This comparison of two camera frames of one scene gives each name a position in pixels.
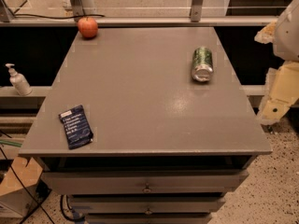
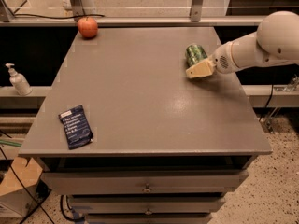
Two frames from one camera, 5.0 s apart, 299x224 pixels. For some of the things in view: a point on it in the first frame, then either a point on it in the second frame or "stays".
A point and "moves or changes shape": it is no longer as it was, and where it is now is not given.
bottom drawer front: x=149 y=217 stays
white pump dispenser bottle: x=19 y=81 stays
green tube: x=11 y=144 stays
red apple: x=88 y=27 stays
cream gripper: x=288 y=36 -> x=221 y=61
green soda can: x=202 y=63 moves or changes shape
